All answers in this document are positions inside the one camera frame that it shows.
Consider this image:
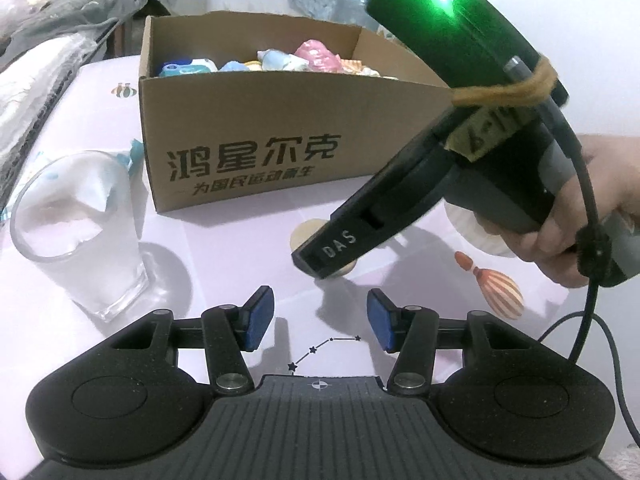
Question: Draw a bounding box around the grey cloth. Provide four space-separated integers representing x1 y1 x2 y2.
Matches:
0 0 151 61

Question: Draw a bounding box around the blue white wrapper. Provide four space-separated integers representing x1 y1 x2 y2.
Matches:
117 139 146 181

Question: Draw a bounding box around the clear glass cup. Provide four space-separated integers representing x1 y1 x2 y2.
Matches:
10 150 151 323

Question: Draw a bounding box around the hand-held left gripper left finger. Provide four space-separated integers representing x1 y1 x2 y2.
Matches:
112 286 275 395

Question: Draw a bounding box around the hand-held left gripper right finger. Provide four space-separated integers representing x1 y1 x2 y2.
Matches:
367 289 531 395

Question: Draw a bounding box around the white bedding in plastic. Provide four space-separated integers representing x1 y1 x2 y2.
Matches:
0 30 108 201

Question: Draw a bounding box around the round wooden coaster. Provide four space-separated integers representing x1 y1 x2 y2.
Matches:
291 219 360 277

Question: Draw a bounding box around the white tissue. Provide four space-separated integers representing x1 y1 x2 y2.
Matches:
22 157 121 256

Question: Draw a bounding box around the black cable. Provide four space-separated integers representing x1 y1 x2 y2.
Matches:
505 57 640 441

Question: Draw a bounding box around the person's right hand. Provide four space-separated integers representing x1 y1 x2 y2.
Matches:
475 132 640 290

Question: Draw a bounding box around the cardboard box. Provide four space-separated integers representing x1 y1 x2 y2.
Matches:
139 10 453 215

